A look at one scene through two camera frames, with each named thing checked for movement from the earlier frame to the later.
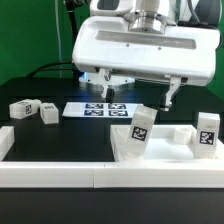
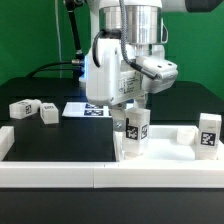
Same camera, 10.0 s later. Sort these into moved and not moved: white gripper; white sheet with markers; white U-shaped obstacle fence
Moved: white gripper
Not moved: white sheet with markers; white U-shaped obstacle fence
